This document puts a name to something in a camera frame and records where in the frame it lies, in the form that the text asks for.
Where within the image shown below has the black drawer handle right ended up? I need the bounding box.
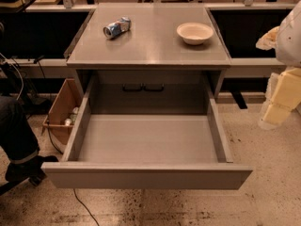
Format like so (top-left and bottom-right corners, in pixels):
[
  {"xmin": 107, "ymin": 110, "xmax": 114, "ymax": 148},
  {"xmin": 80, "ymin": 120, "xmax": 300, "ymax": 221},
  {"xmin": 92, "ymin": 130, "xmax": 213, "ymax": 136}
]
[{"xmin": 143, "ymin": 84, "xmax": 165, "ymax": 92}]

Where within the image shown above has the black floor cable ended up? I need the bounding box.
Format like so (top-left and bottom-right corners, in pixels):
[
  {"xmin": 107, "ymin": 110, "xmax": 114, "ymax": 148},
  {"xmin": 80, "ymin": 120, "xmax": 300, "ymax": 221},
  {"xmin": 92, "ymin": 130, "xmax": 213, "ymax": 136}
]
[{"xmin": 72, "ymin": 188, "xmax": 101, "ymax": 226}]

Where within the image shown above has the black drawer handle left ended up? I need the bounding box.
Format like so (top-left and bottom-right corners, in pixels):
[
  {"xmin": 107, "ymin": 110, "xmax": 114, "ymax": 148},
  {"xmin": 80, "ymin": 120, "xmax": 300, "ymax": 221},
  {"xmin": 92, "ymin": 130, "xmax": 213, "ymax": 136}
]
[{"xmin": 122, "ymin": 84, "xmax": 143, "ymax": 92}]

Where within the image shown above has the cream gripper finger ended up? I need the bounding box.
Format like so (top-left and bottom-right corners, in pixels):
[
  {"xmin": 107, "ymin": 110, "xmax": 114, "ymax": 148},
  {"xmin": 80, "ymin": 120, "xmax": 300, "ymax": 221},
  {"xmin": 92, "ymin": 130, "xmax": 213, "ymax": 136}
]
[{"xmin": 258, "ymin": 102, "xmax": 291, "ymax": 130}]

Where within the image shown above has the open grey top drawer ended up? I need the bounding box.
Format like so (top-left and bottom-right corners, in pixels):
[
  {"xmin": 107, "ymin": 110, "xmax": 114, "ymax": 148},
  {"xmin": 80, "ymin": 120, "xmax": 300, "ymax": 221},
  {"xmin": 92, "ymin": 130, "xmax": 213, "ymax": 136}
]
[{"xmin": 42, "ymin": 77, "xmax": 252, "ymax": 190}]

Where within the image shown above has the redbull can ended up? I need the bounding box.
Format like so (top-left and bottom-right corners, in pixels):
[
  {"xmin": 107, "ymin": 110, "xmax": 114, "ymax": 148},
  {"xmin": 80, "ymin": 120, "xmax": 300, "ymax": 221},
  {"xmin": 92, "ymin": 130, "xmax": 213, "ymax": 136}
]
[{"xmin": 103, "ymin": 17, "xmax": 132, "ymax": 40}]

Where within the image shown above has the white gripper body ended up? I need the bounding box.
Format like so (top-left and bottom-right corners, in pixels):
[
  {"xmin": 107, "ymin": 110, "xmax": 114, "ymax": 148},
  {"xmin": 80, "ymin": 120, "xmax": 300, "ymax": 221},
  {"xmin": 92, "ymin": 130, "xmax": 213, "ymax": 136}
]
[{"xmin": 265, "ymin": 67, "xmax": 301, "ymax": 111}]

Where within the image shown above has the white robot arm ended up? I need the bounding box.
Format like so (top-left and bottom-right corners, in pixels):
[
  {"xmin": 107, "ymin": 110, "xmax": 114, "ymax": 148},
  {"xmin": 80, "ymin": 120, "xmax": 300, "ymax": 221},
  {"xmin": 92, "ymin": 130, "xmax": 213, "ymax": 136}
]
[{"xmin": 256, "ymin": 1, "xmax": 301, "ymax": 130}]

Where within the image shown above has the person's dark trouser leg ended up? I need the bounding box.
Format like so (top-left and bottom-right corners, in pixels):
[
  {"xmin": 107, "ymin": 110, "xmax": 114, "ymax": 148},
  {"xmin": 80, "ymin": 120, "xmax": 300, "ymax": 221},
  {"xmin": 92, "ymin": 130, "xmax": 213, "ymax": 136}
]
[{"xmin": 0, "ymin": 96, "xmax": 39, "ymax": 164}]

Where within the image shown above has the white bottle in box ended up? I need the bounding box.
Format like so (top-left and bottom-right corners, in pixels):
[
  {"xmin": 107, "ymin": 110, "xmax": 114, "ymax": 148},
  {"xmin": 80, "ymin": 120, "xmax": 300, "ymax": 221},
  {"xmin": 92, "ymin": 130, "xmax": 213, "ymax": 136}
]
[{"xmin": 64, "ymin": 119, "xmax": 71, "ymax": 126}]

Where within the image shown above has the white paper bowl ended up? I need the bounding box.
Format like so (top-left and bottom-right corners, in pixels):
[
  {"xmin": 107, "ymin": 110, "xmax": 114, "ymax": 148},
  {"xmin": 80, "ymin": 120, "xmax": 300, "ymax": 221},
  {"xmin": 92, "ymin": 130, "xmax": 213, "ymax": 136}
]
[{"xmin": 177, "ymin": 23, "xmax": 214, "ymax": 45}]

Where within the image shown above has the black drawer handle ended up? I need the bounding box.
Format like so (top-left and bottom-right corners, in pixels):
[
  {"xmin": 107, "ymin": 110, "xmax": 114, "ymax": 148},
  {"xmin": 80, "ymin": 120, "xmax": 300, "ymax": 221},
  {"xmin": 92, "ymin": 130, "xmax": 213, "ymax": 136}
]
[
  {"xmin": 143, "ymin": 84, "xmax": 165, "ymax": 92},
  {"xmin": 122, "ymin": 84, "xmax": 143, "ymax": 92}
]

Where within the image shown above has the grey cabinet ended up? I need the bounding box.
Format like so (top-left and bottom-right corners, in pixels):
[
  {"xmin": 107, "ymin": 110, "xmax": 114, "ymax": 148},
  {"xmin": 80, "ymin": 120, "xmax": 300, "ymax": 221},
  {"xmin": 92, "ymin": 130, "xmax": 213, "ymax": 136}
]
[{"xmin": 68, "ymin": 4, "xmax": 230, "ymax": 115}]

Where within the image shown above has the black shoe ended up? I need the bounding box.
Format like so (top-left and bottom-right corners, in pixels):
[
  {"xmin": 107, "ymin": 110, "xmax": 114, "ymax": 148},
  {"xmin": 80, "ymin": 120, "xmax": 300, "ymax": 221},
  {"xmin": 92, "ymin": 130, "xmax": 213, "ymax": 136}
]
[{"xmin": 5, "ymin": 155, "xmax": 58, "ymax": 182}]

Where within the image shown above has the cardboard box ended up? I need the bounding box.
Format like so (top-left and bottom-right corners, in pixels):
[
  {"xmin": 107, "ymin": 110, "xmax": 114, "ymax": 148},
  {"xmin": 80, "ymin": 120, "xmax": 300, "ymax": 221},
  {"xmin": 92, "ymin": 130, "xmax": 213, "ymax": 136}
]
[{"xmin": 43, "ymin": 78, "xmax": 82, "ymax": 145}]

